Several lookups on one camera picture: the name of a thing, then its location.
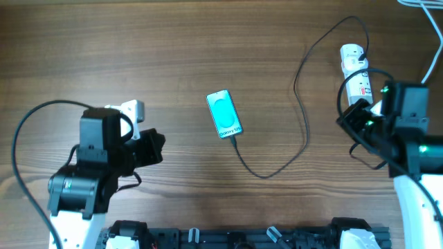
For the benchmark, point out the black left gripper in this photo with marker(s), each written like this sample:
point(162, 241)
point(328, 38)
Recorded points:
point(149, 146)

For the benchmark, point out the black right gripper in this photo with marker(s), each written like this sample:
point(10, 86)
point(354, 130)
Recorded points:
point(352, 115)

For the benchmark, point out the blue Galaxy smartphone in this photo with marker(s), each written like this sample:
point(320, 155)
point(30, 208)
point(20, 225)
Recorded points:
point(224, 114)

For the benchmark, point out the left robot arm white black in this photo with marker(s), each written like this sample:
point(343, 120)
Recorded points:
point(109, 148)

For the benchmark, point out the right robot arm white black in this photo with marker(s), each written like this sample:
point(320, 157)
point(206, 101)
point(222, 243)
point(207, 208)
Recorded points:
point(399, 136)

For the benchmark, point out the white USB charger plug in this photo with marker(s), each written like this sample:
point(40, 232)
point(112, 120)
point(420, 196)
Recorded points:
point(352, 63)

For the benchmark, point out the white power strip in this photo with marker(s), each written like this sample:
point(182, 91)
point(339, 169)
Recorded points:
point(359, 86)

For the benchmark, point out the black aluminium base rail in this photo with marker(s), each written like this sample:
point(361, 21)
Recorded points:
point(309, 238)

